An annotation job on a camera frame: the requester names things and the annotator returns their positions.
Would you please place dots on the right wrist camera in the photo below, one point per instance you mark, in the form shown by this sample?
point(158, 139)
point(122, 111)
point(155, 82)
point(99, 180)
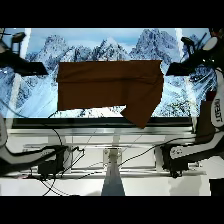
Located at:
point(188, 41)

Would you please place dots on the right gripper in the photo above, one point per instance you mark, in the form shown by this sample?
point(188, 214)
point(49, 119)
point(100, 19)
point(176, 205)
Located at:
point(195, 68)

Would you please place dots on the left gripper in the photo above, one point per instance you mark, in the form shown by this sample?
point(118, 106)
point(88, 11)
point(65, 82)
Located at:
point(18, 64)

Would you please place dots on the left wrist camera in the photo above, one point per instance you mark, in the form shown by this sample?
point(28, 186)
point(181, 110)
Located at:
point(18, 37)

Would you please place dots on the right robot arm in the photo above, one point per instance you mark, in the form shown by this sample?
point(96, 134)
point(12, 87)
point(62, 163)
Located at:
point(188, 150)

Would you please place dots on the brown garment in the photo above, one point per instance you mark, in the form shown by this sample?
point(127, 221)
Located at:
point(106, 85)

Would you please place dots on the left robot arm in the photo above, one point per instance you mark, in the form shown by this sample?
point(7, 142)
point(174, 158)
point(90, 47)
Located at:
point(20, 156)

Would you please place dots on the silver frame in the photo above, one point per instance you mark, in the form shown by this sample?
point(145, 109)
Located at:
point(112, 180)

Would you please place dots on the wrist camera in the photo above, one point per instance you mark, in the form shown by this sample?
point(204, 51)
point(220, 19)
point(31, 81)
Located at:
point(188, 41)
point(18, 37)

